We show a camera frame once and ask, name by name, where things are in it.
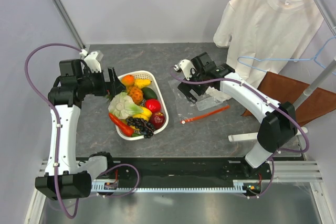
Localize toy pineapple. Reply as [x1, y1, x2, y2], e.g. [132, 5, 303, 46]
[127, 86, 143, 105]

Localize yellow toy bananas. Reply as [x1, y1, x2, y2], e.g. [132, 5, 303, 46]
[121, 107, 152, 130]

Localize purple cable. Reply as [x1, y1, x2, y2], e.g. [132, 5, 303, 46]
[169, 66, 310, 200]
[25, 42, 141, 219]

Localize blue clothes hanger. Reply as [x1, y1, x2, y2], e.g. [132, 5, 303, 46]
[237, 36, 335, 73]

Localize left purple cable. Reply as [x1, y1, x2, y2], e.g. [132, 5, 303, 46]
[25, 42, 141, 219]

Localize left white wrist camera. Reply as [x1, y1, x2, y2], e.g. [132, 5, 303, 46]
[79, 49, 103, 73]

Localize toy cabbage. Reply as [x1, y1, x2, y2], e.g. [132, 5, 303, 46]
[108, 92, 143, 119]

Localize slotted cable duct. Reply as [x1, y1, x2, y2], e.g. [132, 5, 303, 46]
[91, 179, 261, 194]

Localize white clothes rack stand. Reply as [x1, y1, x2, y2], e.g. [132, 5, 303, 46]
[227, 58, 336, 143]

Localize black toy grapes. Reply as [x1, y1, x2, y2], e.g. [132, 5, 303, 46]
[125, 117, 155, 138]

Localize green toy avocado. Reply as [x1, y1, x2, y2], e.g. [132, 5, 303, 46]
[142, 87, 158, 100]

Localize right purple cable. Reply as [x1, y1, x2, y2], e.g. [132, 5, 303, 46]
[169, 66, 310, 200]

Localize white plastic fruit basket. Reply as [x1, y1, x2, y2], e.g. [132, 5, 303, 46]
[115, 70, 169, 141]

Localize clear zip top bag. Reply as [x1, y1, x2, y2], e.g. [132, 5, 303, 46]
[169, 80, 230, 124]

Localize brown cloth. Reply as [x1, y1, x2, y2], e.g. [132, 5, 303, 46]
[258, 72, 335, 126]

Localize white t-shirt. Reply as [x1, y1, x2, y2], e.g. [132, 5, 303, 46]
[213, 0, 324, 88]

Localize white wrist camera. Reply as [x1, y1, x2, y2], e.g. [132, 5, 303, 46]
[79, 49, 103, 73]
[173, 59, 196, 81]

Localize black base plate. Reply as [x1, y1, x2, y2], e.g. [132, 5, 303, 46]
[76, 156, 274, 188]

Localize aluminium frame post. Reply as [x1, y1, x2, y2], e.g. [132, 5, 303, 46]
[52, 0, 86, 49]

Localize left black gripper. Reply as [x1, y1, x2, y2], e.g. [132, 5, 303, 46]
[78, 67, 125, 97]

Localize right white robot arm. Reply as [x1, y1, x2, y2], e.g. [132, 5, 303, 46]
[171, 52, 309, 179]

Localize dark red toy apple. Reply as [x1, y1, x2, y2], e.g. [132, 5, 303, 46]
[149, 112, 166, 130]

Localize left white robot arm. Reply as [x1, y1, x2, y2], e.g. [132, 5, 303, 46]
[35, 59, 125, 200]

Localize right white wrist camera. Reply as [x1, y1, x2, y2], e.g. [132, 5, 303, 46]
[173, 59, 196, 81]

